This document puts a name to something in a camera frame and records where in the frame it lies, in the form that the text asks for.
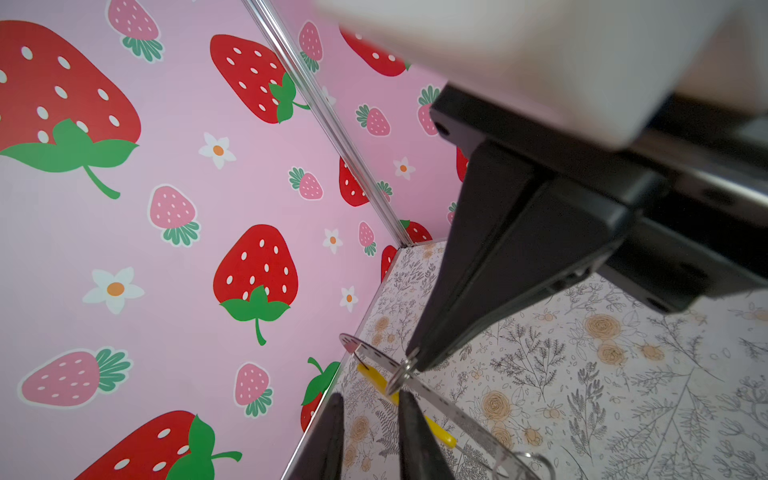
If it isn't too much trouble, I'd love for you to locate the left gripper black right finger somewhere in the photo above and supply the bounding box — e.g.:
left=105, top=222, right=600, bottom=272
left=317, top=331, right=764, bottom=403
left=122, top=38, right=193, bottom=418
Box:
left=398, top=391, right=455, bottom=480

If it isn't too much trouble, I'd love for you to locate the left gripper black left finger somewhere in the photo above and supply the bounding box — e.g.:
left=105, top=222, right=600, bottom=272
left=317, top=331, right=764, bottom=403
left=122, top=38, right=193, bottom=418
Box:
left=287, top=392, right=345, bottom=480

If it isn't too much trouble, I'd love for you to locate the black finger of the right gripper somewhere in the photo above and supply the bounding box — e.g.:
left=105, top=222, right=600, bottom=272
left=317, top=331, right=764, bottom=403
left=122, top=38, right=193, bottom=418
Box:
left=406, top=142, right=549, bottom=357
left=413, top=179, right=634, bottom=371

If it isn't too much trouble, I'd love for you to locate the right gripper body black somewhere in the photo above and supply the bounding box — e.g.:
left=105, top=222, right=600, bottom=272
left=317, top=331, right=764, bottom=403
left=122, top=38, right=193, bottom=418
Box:
left=431, top=86, right=767, bottom=312

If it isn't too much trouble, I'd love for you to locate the grey keyring loop yellow tag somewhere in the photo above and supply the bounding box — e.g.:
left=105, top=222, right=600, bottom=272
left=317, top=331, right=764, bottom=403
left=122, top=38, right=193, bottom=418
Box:
left=339, top=333, right=556, bottom=479

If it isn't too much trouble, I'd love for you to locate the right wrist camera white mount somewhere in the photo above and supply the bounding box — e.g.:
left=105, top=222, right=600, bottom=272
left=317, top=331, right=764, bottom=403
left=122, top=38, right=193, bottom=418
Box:
left=317, top=1, right=767, bottom=149

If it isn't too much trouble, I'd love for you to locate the aluminium corner post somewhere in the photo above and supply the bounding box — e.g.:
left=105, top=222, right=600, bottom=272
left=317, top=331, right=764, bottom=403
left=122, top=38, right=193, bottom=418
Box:
left=242, top=0, right=415, bottom=247

